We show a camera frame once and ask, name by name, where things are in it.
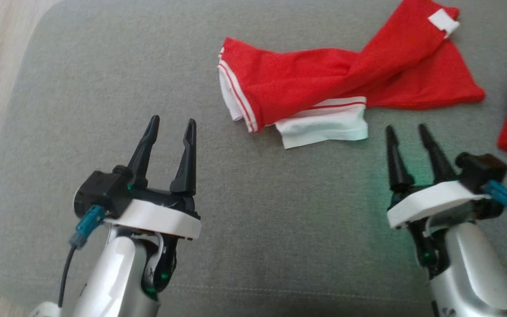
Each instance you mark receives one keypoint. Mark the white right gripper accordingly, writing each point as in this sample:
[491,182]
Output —
[429,200]

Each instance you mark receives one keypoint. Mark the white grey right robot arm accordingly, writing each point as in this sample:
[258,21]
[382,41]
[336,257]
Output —
[473,264]

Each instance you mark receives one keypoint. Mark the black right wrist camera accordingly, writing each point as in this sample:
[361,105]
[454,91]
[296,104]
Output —
[484,169]

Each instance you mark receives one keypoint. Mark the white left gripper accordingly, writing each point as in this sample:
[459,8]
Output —
[156,218]

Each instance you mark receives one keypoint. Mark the grey sofa seat cushion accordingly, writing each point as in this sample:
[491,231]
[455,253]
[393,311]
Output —
[280,211]

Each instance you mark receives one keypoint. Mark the red white basketball jersey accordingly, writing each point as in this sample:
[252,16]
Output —
[302,75]

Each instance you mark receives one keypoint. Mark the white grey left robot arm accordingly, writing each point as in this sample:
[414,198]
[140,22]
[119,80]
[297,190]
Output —
[117,273]

